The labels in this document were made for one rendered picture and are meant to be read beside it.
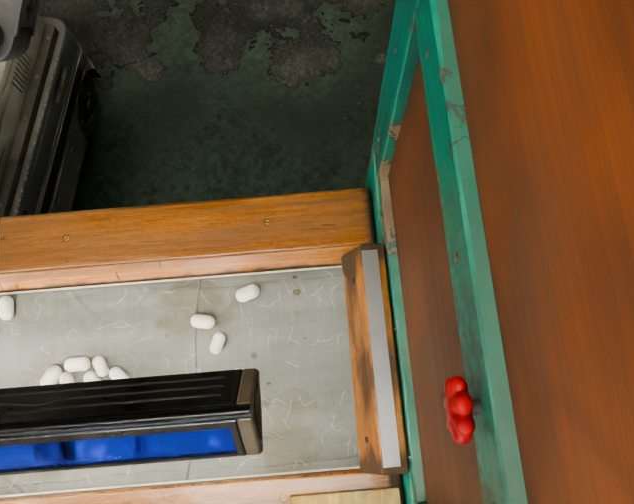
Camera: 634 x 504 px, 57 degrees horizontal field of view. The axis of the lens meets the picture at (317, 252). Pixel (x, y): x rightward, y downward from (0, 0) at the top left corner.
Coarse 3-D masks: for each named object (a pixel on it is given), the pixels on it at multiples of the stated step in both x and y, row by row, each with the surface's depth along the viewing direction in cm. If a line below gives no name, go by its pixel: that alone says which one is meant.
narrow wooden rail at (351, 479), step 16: (224, 480) 82; (240, 480) 81; (256, 480) 81; (272, 480) 81; (288, 480) 81; (304, 480) 81; (320, 480) 81; (336, 480) 81; (352, 480) 81; (368, 480) 81; (384, 480) 81; (400, 480) 81; (16, 496) 83; (32, 496) 82; (48, 496) 81; (64, 496) 81; (80, 496) 81; (96, 496) 81; (112, 496) 81; (128, 496) 81; (144, 496) 81; (160, 496) 81; (176, 496) 81; (192, 496) 81; (208, 496) 81; (224, 496) 81; (240, 496) 81; (256, 496) 81; (272, 496) 80; (288, 496) 80; (400, 496) 80
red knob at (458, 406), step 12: (444, 384) 38; (456, 384) 36; (456, 396) 36; (468, 396) 36; (456, 408) 36; (468, 408) 35; (480, 408) 37; (456, 420) 36; (468, 420) 35; (456, 432) 37; (468, 432) 35
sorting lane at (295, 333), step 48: (96, 288) 91; (144, 288) 91; (192, 288) 91; (240, 288) 91; (288, 288) 91; (336, 288) 90; (0, 336) 89; (48, 336) 89; (96, 336) 89; (144, 336) 89; (192, 336) 89; (240, 336) 89; (288, 336) 89; (336, 336) 88; (0, 384) 88; (288, 384) 87; (336, 384) 87; (288, 432) 85; (336, 432) 85; (0, 480) 84; (48, 480) 84; (96, 480) 84; (144, 480) 84; (192, 480) 83
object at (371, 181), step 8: (368, 168) 95; (368, 176) 96; (376, 176) 85; (368, 184) 97; (376, 184) 85; (376, 192) 85; (376, 200) 86; (376, 208) 87; (376, 216) 88; (376, 224) 90; (376, 232) 90; (376, 240) 91; (384, 248) 82; (392, 320) 79; (408, 472) 74; (408, 480) 75; (408, 488) 76; (408, 496) 76
